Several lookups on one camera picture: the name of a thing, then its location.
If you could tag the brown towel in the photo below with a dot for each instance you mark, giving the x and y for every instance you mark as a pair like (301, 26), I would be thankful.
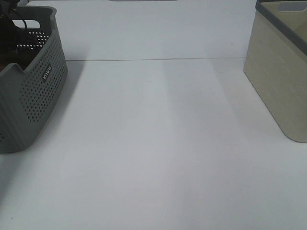
(20, 57)

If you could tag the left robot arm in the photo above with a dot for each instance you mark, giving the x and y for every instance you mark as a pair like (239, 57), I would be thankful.
(10, 35)

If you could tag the grey perforated laundry basket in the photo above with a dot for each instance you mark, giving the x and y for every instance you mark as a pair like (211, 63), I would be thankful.
(28, 97)

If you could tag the beige storage bin grey rim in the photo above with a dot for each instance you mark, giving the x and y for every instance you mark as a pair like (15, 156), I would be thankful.
(276, 63)

